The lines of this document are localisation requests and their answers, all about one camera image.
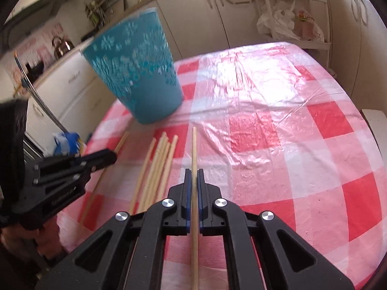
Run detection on pink plastic bag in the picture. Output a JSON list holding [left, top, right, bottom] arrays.
[[295, 10, 326, 43]]

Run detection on person's left hand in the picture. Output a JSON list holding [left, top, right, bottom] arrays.
[[0, 216, 65, 262]]

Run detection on metal mop pole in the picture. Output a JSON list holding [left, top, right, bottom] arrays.
[[14, 51, 66, 133]]

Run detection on pink wall stickers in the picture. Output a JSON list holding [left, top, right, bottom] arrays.
[[6, 21, 66, 79]]

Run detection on white stool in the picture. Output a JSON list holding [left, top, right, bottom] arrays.
[[361, 108, 387, 152]]

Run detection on white plastic bag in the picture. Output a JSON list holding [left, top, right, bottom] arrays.
[[257, 1, 300, 42]]

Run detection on cream base cabinets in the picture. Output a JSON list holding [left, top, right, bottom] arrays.
[[157, 0, 264, 65]]

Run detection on blue mop head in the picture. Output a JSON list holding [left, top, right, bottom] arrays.
[[54, 131, 89, 157]]

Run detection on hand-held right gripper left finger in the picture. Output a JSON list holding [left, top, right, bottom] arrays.
[[36, 168, 192, 290]]

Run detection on black gas stove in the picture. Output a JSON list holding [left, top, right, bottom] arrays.
[[25, 60, 46, 73]]

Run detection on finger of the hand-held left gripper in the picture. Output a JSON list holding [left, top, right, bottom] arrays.
[[33, 149, 118, 188]]

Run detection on white drawer cabinet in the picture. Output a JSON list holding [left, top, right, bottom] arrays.
[[27, 48, 122, 153]]

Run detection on metal kettle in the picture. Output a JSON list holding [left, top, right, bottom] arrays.
[[52, 36, 75, 60]]

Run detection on wall utensil rack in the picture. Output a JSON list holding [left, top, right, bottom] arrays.
[[85, 0, 122, 28]]

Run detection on grey range hood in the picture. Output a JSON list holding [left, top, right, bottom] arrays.
[[4, 0, 80, 34]]

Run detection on white rolling cart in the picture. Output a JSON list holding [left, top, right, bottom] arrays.
[[253, 0, 332, 77]]

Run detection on red white checkered tablecloth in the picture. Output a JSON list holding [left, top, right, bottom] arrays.
[[56, 41, 385, 290]]

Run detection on teal patterned cup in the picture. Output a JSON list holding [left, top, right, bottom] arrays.
[[80, 7, 185, 125]]

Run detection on cream tall cabinets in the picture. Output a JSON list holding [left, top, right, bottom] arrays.
[[320, 0, 382, 98]]

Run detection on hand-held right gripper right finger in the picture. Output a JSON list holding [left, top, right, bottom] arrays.
[[197, 168, 355, 290]]

